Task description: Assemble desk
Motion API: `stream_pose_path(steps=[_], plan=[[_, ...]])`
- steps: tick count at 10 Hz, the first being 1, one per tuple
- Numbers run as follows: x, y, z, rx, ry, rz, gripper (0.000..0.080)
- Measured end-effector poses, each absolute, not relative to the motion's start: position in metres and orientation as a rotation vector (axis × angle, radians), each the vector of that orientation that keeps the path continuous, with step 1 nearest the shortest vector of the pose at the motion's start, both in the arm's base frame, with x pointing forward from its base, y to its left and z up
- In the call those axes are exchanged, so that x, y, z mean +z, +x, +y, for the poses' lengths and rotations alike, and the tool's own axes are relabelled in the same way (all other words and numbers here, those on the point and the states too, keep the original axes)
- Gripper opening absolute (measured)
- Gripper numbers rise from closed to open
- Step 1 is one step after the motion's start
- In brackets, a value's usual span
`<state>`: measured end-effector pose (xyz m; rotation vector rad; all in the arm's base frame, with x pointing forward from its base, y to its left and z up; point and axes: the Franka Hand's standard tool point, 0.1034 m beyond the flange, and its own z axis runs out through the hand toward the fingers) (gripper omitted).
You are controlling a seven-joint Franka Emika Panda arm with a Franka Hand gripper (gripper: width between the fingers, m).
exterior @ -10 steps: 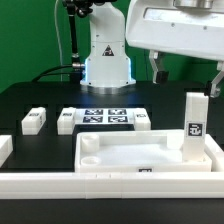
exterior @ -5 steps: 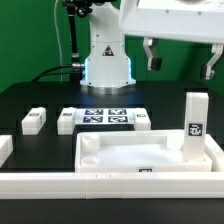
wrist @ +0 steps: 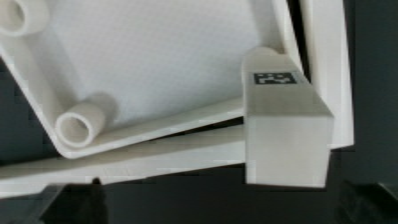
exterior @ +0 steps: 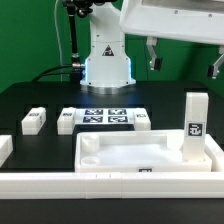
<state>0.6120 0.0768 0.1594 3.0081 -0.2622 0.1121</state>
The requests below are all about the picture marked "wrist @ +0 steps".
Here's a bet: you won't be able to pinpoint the white right fence piece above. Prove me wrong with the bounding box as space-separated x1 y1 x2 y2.
299 0 354 149

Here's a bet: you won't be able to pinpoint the white desk top tray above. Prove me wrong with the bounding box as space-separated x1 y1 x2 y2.
0 0 299 159

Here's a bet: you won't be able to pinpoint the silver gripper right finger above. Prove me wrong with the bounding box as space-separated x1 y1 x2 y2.
334 181 398 224

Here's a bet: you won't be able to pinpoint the white front fence rail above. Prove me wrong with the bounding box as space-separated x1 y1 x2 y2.
0 125 246 199

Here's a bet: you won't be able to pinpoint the white desk leg with tag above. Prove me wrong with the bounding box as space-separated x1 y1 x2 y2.
242 47 334 188

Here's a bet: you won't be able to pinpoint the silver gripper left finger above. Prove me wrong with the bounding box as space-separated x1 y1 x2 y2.
24 179 109 224

